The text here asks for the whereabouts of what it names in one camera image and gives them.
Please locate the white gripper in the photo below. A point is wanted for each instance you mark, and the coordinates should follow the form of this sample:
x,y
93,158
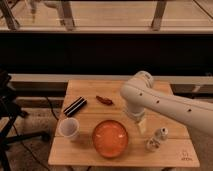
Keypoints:
x,y
138,118

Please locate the orange ceramic bowl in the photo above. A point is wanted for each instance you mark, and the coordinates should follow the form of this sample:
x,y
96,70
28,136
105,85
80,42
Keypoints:
x,y
110,138

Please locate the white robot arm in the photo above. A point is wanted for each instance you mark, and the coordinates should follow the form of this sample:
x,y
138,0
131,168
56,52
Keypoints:
x,y
139,94

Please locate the red chili pepper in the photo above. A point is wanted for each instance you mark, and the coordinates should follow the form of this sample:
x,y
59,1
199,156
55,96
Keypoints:
x,y
105,101

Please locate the wooden table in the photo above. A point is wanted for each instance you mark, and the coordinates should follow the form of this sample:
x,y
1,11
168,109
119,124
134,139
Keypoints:
x,y
176,151

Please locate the black striped rectangular box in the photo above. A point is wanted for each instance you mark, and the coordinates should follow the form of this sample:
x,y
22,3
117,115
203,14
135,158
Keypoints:
x,y
73,108

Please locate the translucent plastic cup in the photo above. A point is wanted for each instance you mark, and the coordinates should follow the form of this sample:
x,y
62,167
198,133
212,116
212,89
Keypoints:
x,y
69,128

